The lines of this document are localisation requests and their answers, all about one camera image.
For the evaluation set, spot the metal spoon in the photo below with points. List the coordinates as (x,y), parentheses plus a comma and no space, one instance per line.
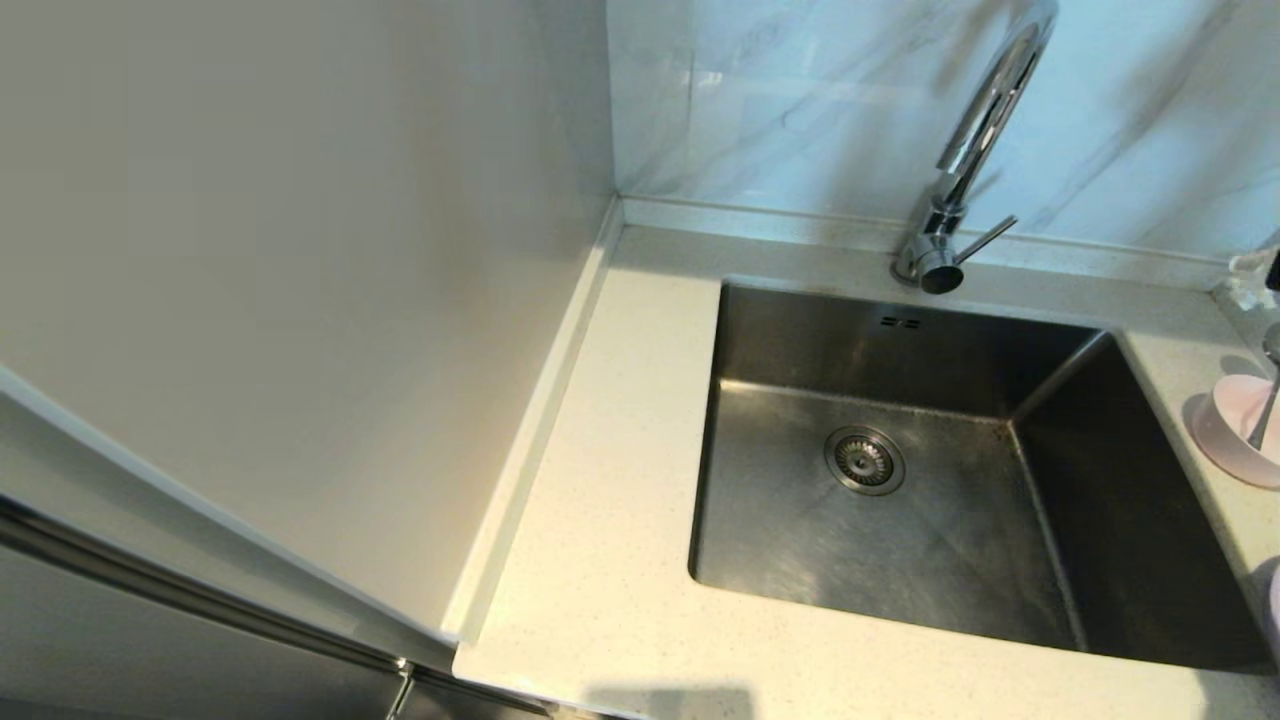
(1264,405)

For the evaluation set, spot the grey appliance front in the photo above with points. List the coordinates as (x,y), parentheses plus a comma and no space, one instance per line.
(150,650)

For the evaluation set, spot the stainless steel sink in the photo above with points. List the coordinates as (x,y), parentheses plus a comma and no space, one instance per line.
(950,540)

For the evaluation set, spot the chrome gooseneck faucet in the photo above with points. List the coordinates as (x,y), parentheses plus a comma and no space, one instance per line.
(942,265)

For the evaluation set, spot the pink bowl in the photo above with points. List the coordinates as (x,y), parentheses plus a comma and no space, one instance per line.
(1225,440)

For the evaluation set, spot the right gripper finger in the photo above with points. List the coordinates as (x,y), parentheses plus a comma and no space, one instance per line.
(1243,295)
(1255,266)

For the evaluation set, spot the lilac plate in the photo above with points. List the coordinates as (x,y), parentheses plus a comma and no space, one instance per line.
(1276,610)

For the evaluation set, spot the white tall cabinet panel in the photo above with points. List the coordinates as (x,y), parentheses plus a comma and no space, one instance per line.
(300,250)

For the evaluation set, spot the round metal drain strainer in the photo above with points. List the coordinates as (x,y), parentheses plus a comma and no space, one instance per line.
(864,460)

